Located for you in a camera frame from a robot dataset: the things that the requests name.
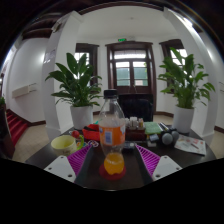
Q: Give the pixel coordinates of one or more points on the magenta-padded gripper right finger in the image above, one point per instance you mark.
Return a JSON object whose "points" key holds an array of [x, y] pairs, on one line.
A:
{"points": [[163, 168]]}

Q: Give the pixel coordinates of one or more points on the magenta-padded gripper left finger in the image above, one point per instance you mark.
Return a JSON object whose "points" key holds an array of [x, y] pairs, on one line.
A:
{"points": [[63, 168]]}

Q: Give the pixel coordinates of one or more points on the orange drink plastic bottle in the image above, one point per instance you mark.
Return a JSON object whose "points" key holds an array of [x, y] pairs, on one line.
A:
{"points": [[112, 135]]}

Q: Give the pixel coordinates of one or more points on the grey round ball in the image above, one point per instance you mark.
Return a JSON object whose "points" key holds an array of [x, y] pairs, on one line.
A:
{"points": [[167, 138]]}

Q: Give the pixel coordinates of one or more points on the white printed leaflet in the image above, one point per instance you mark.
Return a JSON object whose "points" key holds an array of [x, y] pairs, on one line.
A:
{"points": [[190, 145]]}

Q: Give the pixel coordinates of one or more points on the purple rimmed round badge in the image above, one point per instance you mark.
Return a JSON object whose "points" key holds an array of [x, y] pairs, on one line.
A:
{"points": [[93, 143]]}

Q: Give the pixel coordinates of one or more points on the flat round red coaster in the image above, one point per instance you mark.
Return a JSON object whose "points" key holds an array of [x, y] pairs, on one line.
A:
{"points": [[104, 175]]}

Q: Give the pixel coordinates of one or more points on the green book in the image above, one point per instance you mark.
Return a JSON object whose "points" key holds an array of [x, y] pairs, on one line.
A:
{"points": [[152, 128]]}

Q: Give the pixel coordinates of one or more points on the dark brown box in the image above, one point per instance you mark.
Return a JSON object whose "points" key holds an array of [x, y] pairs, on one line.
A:
{"points": [[135, 134]]}

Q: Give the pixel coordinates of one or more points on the leafy plant in white pot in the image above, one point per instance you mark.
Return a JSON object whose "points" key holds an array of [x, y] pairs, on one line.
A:
{"points": [[183, 120], [81, 116]]}

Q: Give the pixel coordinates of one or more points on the red carpeted staircase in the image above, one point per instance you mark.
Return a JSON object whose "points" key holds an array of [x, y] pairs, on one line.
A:
{"points": [[16, 126]]}

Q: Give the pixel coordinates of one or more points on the black armchair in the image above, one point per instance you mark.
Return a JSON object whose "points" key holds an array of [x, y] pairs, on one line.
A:
{"points": [[138, 106]]}

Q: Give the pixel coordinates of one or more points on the dark wooden double door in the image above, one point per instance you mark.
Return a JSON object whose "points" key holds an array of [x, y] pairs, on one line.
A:
{"points": [[131, 71]]}

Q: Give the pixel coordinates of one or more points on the dark framed window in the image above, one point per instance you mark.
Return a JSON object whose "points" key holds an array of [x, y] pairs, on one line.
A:
{"points": [[178, 53], [95, 63]]}

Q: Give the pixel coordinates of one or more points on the white notice on column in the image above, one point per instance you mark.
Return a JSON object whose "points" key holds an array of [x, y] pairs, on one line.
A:
{"points": [[49, 56]]}

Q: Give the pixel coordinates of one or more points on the green exit sign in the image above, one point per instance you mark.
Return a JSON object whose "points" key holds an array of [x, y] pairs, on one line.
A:
{"points": [[122, 39]]}

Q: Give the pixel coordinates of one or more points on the white wall unit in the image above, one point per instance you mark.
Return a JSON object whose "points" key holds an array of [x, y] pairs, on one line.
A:
{"points": [[24, 90]]}

